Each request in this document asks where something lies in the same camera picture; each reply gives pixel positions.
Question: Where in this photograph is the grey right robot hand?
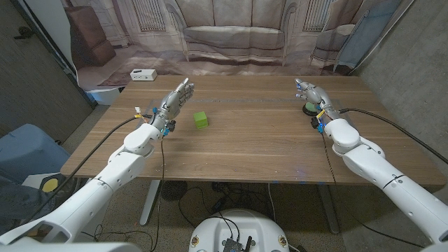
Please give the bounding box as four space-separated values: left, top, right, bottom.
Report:
294 78 342 122

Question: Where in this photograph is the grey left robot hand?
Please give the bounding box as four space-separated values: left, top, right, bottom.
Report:
150 77 195 132

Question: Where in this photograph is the green button with black base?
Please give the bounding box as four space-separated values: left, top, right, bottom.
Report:
302 101 320 118

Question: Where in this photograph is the green block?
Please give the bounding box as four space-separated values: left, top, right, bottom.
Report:
193 111 209 130

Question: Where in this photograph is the small white box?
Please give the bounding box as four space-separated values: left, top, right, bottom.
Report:
129 68 158 82

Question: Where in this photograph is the round black fan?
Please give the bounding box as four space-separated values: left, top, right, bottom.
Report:
160 180 188 202

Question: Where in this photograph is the printed living room backdrop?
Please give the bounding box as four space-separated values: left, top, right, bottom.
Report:
22 0 416 106

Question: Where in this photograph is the white table leg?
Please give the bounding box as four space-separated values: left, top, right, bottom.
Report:
316 183 341 235
139 179 162 227

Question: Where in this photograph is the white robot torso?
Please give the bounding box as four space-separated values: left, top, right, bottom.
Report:
188 209 291 252

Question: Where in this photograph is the white mat with yellow shapes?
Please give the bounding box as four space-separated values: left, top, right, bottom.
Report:
21 171 70 194

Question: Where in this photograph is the blue chair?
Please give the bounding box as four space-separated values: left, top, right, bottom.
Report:
0 122 71 183

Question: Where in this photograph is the black electronics module with antenna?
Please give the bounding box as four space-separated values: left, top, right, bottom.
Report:
221 235 253 252

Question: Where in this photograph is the person's leg in jeans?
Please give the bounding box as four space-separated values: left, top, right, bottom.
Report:
0 174 48 232

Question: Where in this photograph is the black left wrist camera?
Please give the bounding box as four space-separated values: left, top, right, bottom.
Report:
161 119 177 137

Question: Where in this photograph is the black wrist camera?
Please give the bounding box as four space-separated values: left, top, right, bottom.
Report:
161 119 177 137
310 116 325 134

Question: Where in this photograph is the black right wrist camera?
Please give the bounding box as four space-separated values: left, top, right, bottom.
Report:
310 116 325 134

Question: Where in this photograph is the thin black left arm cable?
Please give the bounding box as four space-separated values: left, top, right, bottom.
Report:
150 135 166 252

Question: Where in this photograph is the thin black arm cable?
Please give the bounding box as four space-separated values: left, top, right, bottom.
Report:
320 132 426 249
150 135 166 252

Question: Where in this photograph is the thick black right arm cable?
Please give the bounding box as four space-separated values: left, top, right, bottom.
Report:
338 107 448 166

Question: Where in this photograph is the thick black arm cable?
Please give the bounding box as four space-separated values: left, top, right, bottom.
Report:
33 116 153 221
338 107 448 166

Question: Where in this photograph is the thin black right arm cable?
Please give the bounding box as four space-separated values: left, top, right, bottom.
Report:
320 132 426 249

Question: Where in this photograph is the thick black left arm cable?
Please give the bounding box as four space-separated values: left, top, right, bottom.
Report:
33 116 153 221

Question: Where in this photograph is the black floor cable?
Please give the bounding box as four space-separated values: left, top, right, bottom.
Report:
177 186 215 229

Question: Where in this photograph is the white floor cable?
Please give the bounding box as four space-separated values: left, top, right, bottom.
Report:
267 183 278 223

